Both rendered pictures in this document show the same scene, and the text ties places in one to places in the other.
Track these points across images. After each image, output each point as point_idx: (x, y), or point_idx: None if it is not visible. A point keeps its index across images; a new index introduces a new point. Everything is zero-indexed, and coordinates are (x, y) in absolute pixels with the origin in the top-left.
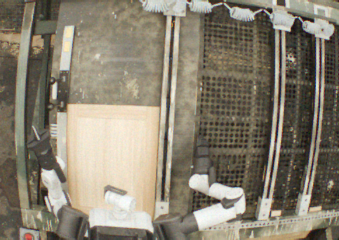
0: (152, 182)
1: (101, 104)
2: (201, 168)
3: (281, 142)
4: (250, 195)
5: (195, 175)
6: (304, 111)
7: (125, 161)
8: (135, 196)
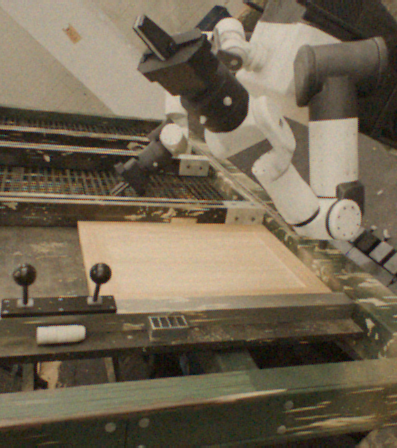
0: (199, 225)
1: (85, 274)
2: (152, 145)
3: (128, 372)
4: (181, 179)
5: (163, 137)
6: (86, 376)
7: (179, 245)
8: (234, 238)
